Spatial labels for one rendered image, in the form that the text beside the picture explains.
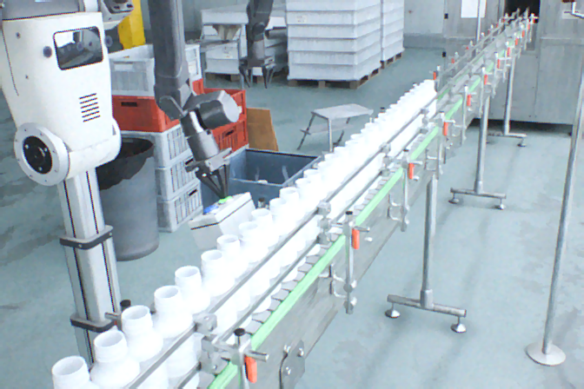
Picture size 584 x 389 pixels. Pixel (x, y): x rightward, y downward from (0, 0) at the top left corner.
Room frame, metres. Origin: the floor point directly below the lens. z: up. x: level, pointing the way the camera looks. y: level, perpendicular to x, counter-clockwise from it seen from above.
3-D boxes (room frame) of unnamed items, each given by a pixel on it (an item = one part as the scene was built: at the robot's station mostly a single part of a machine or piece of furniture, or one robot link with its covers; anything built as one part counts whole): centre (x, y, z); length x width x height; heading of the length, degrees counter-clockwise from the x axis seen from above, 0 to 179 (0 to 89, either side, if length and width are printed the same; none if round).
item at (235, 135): (4.42, 0.68, 0.33); 0.61 x 0.41 x 0.22; 157
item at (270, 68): (1.89, 0.10, 1.26); 0.07 x 0.07 x 0.09; 65
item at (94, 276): (1.43, 0.57, 0.74); 0.11 x 0.11 x 0.40; 64
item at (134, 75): (3.75, 0.89, 1.00); 0.61 x 0.41 x 0.22; 161
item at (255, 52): (1.90, 0.11, 1.33); 0.10 x 0.07 x 0.07; 65
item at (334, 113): (4.94, -0.36, 0.21); 0.61 x 0.47 x 0.41; 27
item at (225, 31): (6.66, 0.71, 0.85); 0.36 x 0.12 x 0.27; 64
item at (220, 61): (9.10, 0.58, 0.50); 1.23 x 1.05 x 1.00; 152
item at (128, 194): (3.21, 1.04, 0.32); 0.45 x 0.45 x 0.64
